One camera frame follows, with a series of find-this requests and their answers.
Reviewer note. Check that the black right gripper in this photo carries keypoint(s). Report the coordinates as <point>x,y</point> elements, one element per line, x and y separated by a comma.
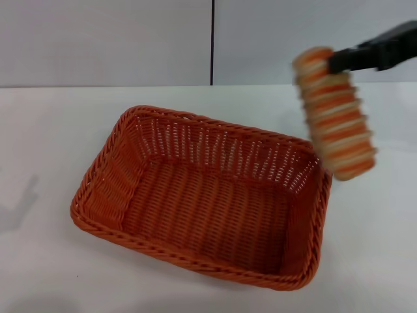
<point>394,45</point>

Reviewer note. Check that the orange striped bread roll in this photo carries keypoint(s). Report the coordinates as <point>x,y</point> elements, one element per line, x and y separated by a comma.
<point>335,114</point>

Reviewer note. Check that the orange woven plastic basket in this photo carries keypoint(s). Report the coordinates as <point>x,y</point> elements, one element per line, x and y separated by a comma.
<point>211,215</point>

